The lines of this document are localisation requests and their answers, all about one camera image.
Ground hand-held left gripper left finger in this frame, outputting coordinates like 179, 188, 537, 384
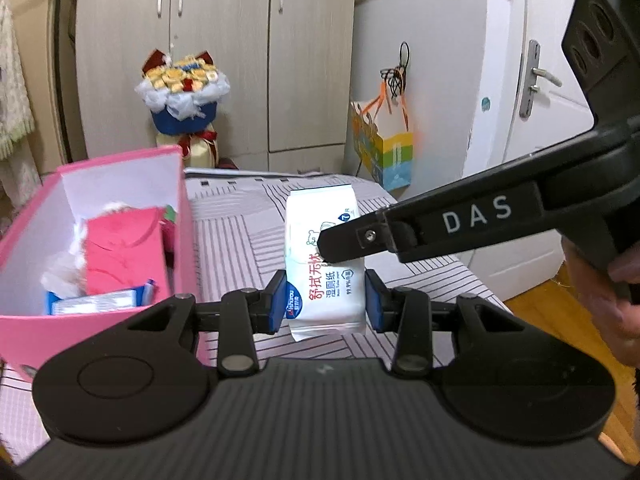
115, 270, 288, 378

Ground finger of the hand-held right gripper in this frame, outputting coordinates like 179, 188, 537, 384
316, 207, 418, 264

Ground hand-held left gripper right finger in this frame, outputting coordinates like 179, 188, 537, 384
365, 269, 526, 378

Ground white wet wipes pack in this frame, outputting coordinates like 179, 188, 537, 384
284, 187, 367, 343

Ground red envelope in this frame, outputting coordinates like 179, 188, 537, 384
85, 206, 168, 297

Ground toothpaste tube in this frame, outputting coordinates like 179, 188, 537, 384
47, 282, 157, 317

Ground pink storage box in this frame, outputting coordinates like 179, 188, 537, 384
0, 145, 198, 368

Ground white fluffy soft toy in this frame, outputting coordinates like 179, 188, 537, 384
41, 201, 128, 297

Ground person's right hand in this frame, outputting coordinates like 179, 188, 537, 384
560, 234, 640, 367

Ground white door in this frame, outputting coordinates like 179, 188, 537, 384
500, 0, 640, 296

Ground colourful striped gift bag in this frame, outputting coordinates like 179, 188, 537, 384
350, 100, 416, 192

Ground flower bouquet in blue wrap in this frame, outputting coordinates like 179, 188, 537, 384
134, 49, 231, 136

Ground grey wardrobe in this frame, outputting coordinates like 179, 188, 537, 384
75, 0, 358, 173

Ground cream fleece pajama pants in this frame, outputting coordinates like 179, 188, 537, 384
0, 145, 43, 216

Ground cream fleece pajama top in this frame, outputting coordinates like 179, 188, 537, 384
0, 0, 36, 161

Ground silver door handle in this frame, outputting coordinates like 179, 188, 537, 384
519, 40, 563, 120

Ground black cords on wall hook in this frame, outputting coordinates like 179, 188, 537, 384
379, 41, 411, 98

